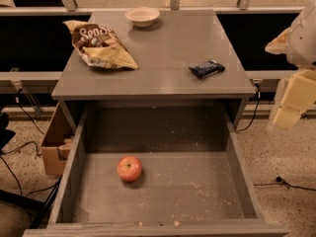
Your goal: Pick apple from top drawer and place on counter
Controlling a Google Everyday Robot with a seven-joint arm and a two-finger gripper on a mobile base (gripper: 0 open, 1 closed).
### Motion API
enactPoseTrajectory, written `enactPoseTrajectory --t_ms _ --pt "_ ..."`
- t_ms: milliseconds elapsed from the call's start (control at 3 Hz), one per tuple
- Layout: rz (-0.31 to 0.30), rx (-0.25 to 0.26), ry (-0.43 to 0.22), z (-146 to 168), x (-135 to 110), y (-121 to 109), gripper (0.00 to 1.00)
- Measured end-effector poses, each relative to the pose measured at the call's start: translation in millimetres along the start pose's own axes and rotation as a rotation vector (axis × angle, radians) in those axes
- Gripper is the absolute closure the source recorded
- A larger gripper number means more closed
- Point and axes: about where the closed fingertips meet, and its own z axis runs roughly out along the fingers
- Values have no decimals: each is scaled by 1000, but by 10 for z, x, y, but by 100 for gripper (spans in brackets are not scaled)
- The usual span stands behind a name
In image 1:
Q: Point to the grey cabinet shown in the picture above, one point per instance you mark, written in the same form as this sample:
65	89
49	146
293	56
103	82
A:
164	54

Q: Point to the yellow brown chip bag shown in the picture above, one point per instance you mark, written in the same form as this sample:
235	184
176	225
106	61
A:
99	46

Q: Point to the cardboard box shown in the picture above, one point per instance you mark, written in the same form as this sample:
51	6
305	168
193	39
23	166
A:
56	144

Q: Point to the white bowl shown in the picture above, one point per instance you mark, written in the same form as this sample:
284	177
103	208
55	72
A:
142	17

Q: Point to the metal window rail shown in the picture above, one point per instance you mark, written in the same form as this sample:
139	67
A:
158	0

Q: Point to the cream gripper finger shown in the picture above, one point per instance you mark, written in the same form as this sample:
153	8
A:
294	96
279	44

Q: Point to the dark blue snack bar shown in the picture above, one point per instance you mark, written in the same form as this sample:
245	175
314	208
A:
207	68

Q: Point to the open grey drawer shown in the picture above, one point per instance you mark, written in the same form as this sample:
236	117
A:
194	181

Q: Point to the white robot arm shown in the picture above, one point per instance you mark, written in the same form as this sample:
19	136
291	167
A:
301	43

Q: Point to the red apple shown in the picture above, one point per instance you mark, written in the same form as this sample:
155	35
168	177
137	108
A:
129	168

